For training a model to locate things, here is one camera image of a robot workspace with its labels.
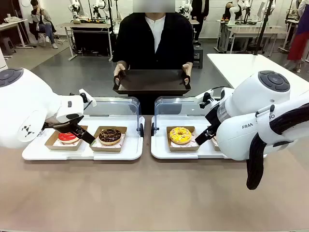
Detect clear dome lid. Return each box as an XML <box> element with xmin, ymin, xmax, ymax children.
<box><xmin>151</xmin><ymin>96</ymin><xmax>219</xmax><ymax>137</ymax></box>
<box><xmin>83</xmin><ymin>96</ymin><xmax>145</xmax><ymax>139</ymax></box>

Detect red glazed donut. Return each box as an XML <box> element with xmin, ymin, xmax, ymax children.
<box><xmin>57</xmin><ymin>131</ymin><xmax>81</xmax><ymax>144</ymax></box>

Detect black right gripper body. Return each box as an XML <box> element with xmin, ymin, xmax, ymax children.
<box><xmin>204</xmin><ymin>103</ymin><xmax>227</xmax><ymax>129</ymax></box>

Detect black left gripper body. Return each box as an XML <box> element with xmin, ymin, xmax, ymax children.
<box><xmin>42</xmin><ymin>117</ymin><xmax>83</xmax><ymax>133</ymax></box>

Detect person's left hand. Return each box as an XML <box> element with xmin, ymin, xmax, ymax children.
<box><xmin>181</xmin><ymin>62</ymin><xmax>194</xmax><ymax>79</ymax></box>

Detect brown cardboard donut box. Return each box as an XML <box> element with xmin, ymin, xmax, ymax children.
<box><xmin>211</xmin><ymin>135</ymin><xmax>222</xmax><ymax>152</ymax></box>
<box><xmin>44</xmin><ymin>125</ymin><xmax>89</xmax><ymax>151</ymax></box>
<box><xmin>89</xmin><ymin>126</ymin><xmax>128</xmax><ymax>153</ymax></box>
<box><xmin>166</xmin><ymin>125</ymin><xmax>201</xmax><ymax>153</ymax></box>

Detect black camera stand pole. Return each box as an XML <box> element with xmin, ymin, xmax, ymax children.
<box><xmin>253</xmin><ymin>0</ymin><xmax>276</xmax><ymax>56</ymax></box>

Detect seated person in grey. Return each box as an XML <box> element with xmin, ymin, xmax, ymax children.
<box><xmin>29</xmin><ymin>0</ymin><xmax>59</xmax><ymax>49</ymax></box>

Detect person in red skirt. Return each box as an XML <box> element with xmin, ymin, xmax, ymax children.
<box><xmin>286</xmin><ymin>0</ymin><xmax>309</xmax><ymax>71</ymax></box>

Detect grey metal workbench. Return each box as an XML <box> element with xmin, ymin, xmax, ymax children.
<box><xmin>56</xmin><ymin>22</ymin><xmax>114</xmax><ymax>61</ymax></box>

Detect person's right hand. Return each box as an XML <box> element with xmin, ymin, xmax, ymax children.
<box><xmin>113</xmin><ymin>62</ymin><xmax>126</xmax><ymax>79</ymax></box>

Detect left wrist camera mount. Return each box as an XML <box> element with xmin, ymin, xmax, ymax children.
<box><xmin>79</xmin><ymin>88</ymin><xmax>98</xmax><ymax>107</ymax></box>

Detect grey plastic stool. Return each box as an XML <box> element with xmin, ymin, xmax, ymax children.
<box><xmin>0</xmin><ymin>37</ymin><xmax>16</xmax><ymax>56</ymax></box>

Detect dark brown serving tray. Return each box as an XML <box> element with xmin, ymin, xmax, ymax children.
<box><xmin>112</xmin><ymin>69</ymin><xmax>192</xmax><ymax>96</ymax></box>

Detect person in black shirt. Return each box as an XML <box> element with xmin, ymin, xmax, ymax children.
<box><xmin>112</xmin><ymin>0</ymin><xmax>195</xmax><ymax>116</ymax></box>

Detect dark grey step stool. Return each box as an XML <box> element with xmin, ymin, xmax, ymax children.
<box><xmin>193</xmin><ymin>45</ymin><xmax>205</xmax><ymax>70</ymax></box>

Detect white fenced workbench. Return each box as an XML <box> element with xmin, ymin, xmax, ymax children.
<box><xmin>216</xmin><ymin>19</ymin><xmax>288</xmax><ymax>54</ymax></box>

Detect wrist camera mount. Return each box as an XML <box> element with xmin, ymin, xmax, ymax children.
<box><xmin>198</xmin><ymin>91</ymin><xmax>219</xmax><ymax>110</ymax></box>
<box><xmin>79</xmin><ymin>88</ymin><xmax>98</xmax><ymax>107</ymax></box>

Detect white plastic display tray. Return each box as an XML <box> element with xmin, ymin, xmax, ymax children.
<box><xmin>22</xmin><ymin>113</ymin><xmax>146</xmax><ymax>161</ymax></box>
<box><xmin>151</xmin><ymin>115</ymin><xmax>234</xmax><ymax>160</ymax></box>

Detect chocolate sprinkled donut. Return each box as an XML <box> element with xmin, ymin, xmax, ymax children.
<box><xmin>98</xmin><ymin>128</ymin><xmax>122</xmax><ymax>146</ymax></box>

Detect white office desk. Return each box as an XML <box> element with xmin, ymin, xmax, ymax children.
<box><xmin>0</xmin><ymin>18</ymin><xmax>34</xmax><ymax>49</ymax></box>

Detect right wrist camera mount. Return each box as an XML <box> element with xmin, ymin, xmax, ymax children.
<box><xmin>198</xmin><ymin>91</ymin><xmax>219</xmax><ymax>110</ymax></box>

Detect white air purifier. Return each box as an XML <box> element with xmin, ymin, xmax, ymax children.
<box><xmin>0</xmin><ymin>47</ymin><xmax>7</xmax><ymax>70</ymax></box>

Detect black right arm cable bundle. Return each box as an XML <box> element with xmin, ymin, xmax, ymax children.
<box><xmin>245</xmin><ymin>102</ymin><xmax>309</xmax><ymax>191</ymax></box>

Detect yellow sprinkled donut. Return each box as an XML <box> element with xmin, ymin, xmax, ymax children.
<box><xmin>169</xmin><ymin>127</ymin><xmax>193</xmax><ymax>145</ymax></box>

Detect white table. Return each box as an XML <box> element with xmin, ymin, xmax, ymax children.
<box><xmin>206</xmin><ymin>53</ymin><xmax>309</xmax><ymax>89</ymax></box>

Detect standing person in black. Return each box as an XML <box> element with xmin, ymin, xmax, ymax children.
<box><xmin>190</xmin><ymin>0</ymin><xmax>210</xmax><ymax>47</ymax></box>

